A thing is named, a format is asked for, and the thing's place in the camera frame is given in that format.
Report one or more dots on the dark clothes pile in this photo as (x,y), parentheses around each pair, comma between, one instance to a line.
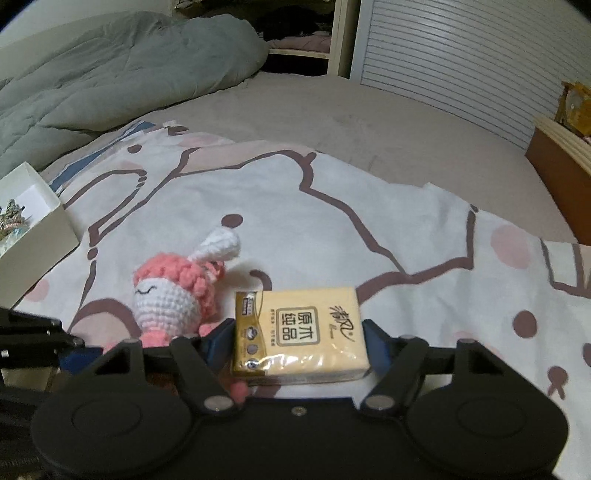
(295,18)

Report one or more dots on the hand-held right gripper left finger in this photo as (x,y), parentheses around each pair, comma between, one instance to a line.
(217,346)

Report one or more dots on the cream shelf unit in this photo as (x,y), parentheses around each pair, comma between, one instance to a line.
(341,37)

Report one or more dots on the grey-green duvet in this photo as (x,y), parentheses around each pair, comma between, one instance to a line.
(115,69)

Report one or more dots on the white cardboard box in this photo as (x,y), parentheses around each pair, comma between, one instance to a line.
(41,249)

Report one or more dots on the yellow tissue packet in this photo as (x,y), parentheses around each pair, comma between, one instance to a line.
(300,337)

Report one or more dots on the white louvered door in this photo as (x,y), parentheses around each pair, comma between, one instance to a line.
(461,60)

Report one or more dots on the beige bed sheet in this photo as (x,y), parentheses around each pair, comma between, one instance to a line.
(392,124)

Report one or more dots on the wooden bedside furniture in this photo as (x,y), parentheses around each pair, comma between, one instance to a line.
(558,175)

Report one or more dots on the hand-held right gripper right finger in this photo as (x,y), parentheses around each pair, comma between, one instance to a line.
(375,348)

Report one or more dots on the yellow items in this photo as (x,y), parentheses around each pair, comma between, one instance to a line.
(575,108)

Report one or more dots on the printed blanket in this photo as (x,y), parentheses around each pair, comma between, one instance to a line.
(323,207)

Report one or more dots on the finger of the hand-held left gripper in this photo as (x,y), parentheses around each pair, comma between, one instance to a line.
(78,359)

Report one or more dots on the pink crochet doll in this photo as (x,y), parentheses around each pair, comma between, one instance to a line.
(166,300)

